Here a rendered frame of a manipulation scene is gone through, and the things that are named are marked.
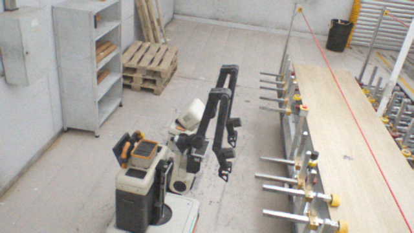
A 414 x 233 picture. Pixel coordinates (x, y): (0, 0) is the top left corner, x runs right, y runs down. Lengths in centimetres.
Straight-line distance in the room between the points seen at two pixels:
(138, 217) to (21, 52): 169
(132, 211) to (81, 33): 211
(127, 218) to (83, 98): 195
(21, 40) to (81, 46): 96
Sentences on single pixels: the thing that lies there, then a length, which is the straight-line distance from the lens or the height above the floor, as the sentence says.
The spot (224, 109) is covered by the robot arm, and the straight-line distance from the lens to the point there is 216.
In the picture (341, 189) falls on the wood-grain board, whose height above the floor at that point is 90.
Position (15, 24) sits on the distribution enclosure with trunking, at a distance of 334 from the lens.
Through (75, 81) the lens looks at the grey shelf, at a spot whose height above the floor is 72.
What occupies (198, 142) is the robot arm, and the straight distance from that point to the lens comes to 228.
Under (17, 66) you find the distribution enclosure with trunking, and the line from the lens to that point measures 348.
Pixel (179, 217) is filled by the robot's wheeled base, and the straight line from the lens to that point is 313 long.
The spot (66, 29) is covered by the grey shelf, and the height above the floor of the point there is 132.
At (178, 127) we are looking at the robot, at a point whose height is 124.
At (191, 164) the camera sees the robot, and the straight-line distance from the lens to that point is 256.
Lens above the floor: 250
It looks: 29 degrees down
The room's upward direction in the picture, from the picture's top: 7 degrees clockwise
